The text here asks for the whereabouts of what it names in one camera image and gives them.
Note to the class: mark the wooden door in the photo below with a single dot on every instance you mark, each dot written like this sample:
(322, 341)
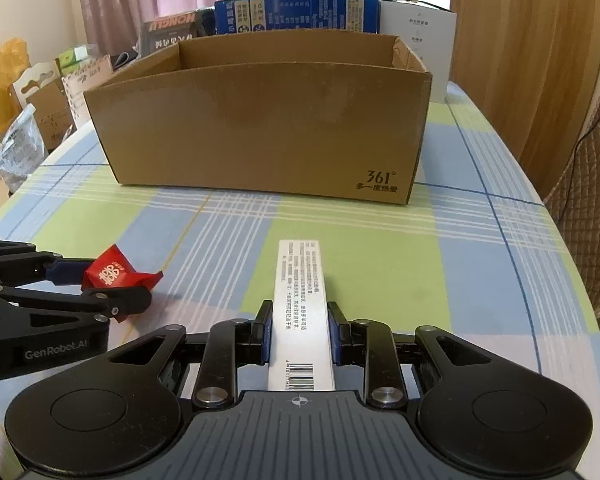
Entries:
(520, 60)

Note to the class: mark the white carton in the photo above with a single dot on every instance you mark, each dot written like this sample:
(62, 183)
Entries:
(430, 35)

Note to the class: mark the red snack packet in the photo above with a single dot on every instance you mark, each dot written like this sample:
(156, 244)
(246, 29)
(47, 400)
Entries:
(110, 272)

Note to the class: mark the yellow plastic bag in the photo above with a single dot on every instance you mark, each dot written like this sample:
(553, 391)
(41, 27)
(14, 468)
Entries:
(2, 80)

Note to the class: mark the long white ointment box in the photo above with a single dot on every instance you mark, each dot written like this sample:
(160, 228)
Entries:
(300, 300)

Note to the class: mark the blue carton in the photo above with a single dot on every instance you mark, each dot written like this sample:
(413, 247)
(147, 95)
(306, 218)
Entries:
(300, 12)

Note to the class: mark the clear plastic bag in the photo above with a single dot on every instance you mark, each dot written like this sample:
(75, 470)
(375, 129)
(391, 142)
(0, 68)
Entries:
(22, 150)

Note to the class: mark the white hanger card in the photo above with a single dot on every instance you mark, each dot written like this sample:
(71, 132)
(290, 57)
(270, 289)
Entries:
(32, 80)

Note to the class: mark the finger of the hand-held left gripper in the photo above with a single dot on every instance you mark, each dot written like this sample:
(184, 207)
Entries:
(125, 300)
(65, 270)

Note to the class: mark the dark brown and green carton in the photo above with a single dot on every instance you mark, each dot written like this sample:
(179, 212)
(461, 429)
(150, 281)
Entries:
(172, 30)

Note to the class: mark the green tissue packs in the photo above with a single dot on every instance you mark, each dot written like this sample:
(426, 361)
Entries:
(75, 57)

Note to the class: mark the brown quilted chair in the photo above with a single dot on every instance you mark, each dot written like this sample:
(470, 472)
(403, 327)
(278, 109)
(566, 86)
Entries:
(590, 210)

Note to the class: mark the small brown cardboard box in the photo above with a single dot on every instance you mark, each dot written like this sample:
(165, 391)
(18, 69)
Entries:
(52, 115)

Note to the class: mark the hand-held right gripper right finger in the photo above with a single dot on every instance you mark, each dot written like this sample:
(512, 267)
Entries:
(333, 332)

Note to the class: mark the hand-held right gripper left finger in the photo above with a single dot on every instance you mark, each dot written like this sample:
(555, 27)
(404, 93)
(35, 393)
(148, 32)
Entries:
(266, 332)

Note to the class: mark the plaid cloth covered desktop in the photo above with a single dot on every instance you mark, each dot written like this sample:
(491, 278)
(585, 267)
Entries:
(380, 260)

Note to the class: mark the white printed paper bag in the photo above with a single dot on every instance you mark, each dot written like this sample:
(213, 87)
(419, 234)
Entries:
(82, 85)

